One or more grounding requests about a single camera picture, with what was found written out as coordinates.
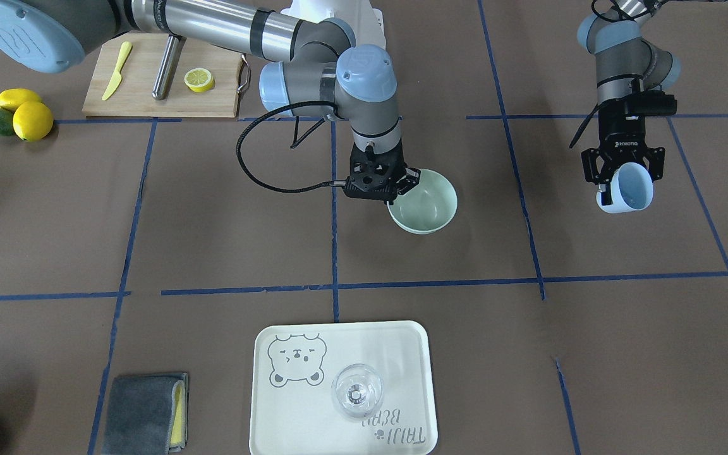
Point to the cream bear tray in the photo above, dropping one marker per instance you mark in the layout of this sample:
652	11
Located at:
293	371

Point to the green bowl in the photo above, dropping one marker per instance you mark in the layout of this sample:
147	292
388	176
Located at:
426	208

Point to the yellow plastic knife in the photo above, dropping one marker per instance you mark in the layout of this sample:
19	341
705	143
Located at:
116	76

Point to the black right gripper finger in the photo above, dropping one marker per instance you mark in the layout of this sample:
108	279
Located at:
412	177
394	191

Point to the light blue cup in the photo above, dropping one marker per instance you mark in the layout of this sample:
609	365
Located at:
630	189

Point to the steel muddler bar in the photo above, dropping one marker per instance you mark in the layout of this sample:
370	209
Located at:
167	66

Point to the yellow lemon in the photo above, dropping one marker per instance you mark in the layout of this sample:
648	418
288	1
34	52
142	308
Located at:
12	99
32	121

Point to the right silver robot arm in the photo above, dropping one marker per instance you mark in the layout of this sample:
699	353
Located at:
312	68

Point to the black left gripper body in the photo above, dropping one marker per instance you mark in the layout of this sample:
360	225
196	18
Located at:
622	131

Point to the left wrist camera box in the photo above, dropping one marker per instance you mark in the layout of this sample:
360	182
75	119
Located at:
651	103

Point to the clear wine glass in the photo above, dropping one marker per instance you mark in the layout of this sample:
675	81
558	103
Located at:
357	392

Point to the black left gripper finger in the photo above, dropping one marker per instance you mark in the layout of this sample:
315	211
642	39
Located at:
597	170
654	162

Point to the lemon half slice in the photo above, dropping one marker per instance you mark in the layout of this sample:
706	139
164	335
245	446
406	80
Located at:
199	80

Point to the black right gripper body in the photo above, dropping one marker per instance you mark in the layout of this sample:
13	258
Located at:
410	180

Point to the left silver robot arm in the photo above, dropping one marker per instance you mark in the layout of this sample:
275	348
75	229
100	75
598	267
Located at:
632	78

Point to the wooden cutting board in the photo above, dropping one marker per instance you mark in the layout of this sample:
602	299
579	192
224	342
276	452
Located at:
134	95

